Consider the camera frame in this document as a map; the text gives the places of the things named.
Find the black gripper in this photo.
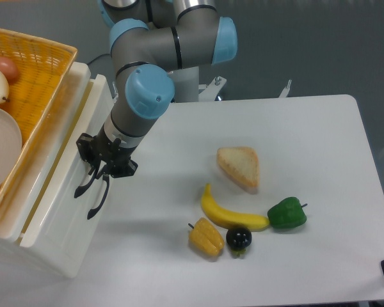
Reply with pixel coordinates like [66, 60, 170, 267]
[76, 130, 138, 178]

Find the black top drawer handle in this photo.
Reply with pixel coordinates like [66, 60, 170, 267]
[74, 166, 99, 198]

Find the black drawer handle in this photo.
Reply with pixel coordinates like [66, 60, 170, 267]
[74, 166, 99, 198]
[86, 175, 110, 220]

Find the white drawer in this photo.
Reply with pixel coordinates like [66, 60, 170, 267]
[20, 75, 113, 249]
[22, 139, 109, 278]

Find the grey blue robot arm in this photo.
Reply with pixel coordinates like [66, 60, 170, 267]
[77, 1, 237, 180]

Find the white drawer cabinet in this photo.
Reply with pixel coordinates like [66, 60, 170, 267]
[0, 63, 95, 275]

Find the white plate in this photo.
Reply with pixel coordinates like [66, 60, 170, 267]
[0, 109, 22, 185]

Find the yellow woven basket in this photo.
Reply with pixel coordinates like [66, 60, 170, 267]
[0, 28, 77, 206]

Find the yellow bell pepper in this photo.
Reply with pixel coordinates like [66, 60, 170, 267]
[188, 217, 225, 257]

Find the red apple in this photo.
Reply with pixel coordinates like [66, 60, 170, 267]
[0, 56, 19, 81]

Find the triangular bread slice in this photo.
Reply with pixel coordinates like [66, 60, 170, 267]
[216, 146, 260, 194]

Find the black eggplant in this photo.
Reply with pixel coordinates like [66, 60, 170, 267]
[226, 226, 252, 258]

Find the yellow banana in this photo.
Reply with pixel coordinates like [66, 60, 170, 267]
[200, 184, 269, 232]

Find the green bell pepper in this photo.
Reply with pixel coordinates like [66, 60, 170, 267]
[267, 196, 307, 230]

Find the black bottom drawer handle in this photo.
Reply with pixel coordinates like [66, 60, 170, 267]
[86, 175, 110, 220]

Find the black cable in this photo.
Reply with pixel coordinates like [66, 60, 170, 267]
[86, 53, 113, 65]

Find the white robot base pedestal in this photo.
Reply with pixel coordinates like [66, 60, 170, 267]
[168, 67, 199, 103]

